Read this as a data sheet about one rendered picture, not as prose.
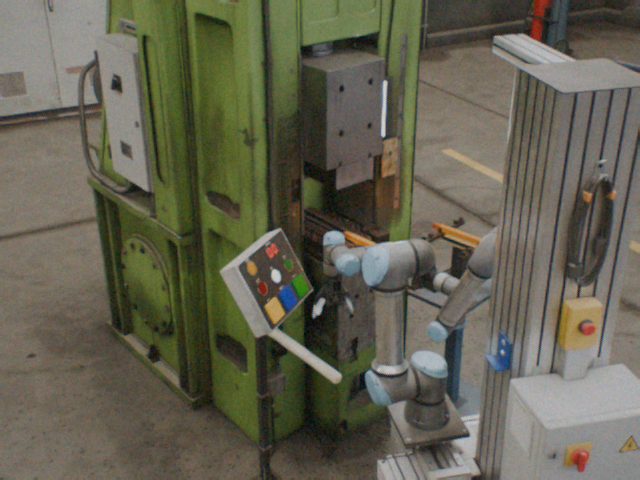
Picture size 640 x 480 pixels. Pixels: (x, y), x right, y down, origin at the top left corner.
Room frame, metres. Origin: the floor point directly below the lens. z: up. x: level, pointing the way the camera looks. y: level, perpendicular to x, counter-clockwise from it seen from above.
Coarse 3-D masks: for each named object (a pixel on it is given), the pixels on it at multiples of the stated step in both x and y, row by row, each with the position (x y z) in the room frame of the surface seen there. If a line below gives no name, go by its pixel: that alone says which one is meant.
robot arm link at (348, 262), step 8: (336, 248) 2.54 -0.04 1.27; (344, 248) 2.53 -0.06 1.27; (352, 248) 2.53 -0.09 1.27; (360, 248) 2.53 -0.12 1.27; (336, 256) 2.50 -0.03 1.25; (344, 256) 2.47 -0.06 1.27; (352, 256) 2.47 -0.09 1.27; (360, 256) 2.50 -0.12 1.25; (336, 264) 2.48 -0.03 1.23; (344, 264) 2.45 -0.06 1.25; (352, 264) 2.46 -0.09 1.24; (360, 264) 2.47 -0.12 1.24; (344, 272) 2.45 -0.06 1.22; (352, 272) 2.46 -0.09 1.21
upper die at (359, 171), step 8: (368, 160) 3.15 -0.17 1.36; (304, 168) 3.20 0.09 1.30; (312, 168) 3.16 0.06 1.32; (320, 168) 3.12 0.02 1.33; (336, 168) 3.04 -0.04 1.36; (344, 168) 3.07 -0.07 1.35; (352, 168) 3.10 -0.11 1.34; (360, 168) 3.12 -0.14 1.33; (368, 168) 3.15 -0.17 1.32; (312, 176) 3.16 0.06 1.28; (320, 176) 3.12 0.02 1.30; (328, 176) 3.08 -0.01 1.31; (336, 176) 3.04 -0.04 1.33; (344, 176) 3.07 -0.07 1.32; (352, 176) 3.10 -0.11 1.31; (360, 176) 3.13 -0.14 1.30; (368, 176) 3.15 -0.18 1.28; (328, 184) 3.08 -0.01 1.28; (336, 184) 3.04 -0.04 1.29; (344, 184) 3.07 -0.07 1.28
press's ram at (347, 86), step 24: (336, 48) 3.36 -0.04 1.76; (312, 72) 3.08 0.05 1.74; (336, 72) 3.04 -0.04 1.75; (360, 72) 3.12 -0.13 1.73; (312, 96) 3.08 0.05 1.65; (336, 96) 3.04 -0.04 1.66; (360, 96) 3.12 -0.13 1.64; (312, 120) 3.08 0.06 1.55; (336, 120) 3.04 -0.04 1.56; (360, 120) 3.12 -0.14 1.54; (312, 144) 3.08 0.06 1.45; (336, 144) 3.04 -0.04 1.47; (360, 144) 3.12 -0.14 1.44
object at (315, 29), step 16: (304, 0) 3.12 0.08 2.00; (320, 0) 3.18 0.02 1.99; (336, 0) 3.23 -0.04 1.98; (352, 0) 3.29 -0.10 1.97; (368, 0) 3.34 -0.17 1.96; (304, 16) 3.12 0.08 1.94; (320, 16) 3.18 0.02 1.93; (336, 16) 3.23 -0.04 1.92; (352, 16) 3.28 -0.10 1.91; (368, 16) 3.33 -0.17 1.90; (304, 32) 3.12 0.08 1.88; (320, 32) 3.17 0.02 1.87; (336, 32) 3.22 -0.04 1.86; (352, 32) 3.28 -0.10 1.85; (368, 32) 3.33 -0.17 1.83
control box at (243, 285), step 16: (272, 240) 2.75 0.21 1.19; (240, 256) 2.65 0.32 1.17; (256, 256) 2.64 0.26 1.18; (272, 256) 2.70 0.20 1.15; (288, 256) 2.77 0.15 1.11; (224, 272) 2.55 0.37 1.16; (240, 272) 2.53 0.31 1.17; (256, 272) 2.58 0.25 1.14; (288, 272) 2.72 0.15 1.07; (240, 288) 2.52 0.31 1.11; (256, 288) 2.54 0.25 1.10; (272, 288) 2.60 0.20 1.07; (240, 304) 2.52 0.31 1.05; (256, 304) 2.49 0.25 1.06; (256, 320) 2.49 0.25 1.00; (256, 336) 2.49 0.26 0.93
